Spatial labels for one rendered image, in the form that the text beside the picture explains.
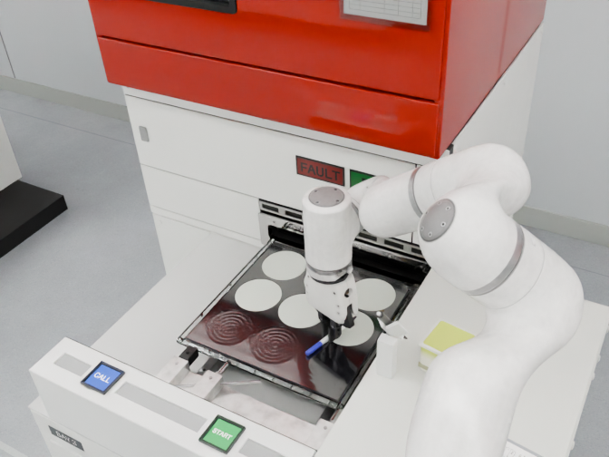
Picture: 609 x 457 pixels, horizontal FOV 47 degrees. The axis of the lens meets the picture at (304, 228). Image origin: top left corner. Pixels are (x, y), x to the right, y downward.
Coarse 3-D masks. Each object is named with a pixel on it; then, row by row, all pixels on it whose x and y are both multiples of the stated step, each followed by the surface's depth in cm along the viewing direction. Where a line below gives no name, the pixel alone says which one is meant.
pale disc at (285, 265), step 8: (272, 256) 158; (280, 256) 158; (288, 256) 158; (296, 256) 158; (264, 264) 156; (272, 264) 156; (280, 264) 156; (288, 264) 156; (296, 264) 155; (304, 264) 155; (264, 272) 154; (272, 272) 154; (280, 272) 154; (288, 272) 153; (296, 272) 153
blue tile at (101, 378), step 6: (102, 366) 126; (96, 372) 125; (102, 372) 125; (108, 372) 125; (114, 372) 124; (90, 378) 124; (96, 378) 123; (102, 378) 123; (108, 378) 123; (114, 378) 123; (96, 384) 122; (102, 384) 122; (108, 384) 122; (102, 390) 121
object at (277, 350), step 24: (288, 288) 149; (216, 312) 144; (240, 312) 144; (264, 312) 144; (384, 312) 142; (192, 336) 139; (216, 336) 139; (240, 336) 139; (264, 336) 138; (288, 336) 138; (312, 336) 138; (240, 360) 134; (264, 360) 133; (288, 360) 133; (312, 360) 133; (336, 360) 132; (360, 360) 132; (312, 384) 128; (336, 384) 128
